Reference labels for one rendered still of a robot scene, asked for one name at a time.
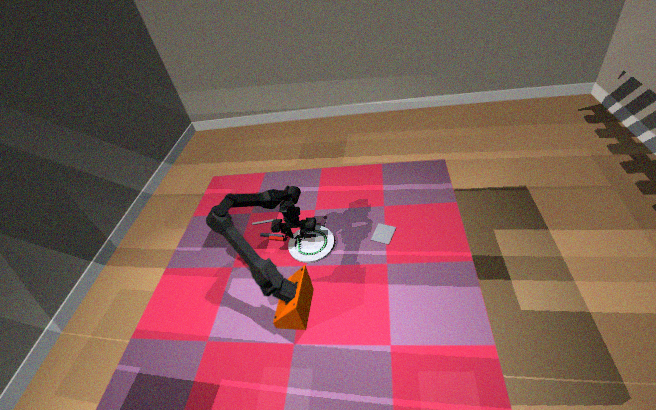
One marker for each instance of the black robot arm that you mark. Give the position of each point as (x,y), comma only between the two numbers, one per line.
(263,272)

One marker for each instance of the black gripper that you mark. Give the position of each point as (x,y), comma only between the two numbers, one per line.
(305,225)

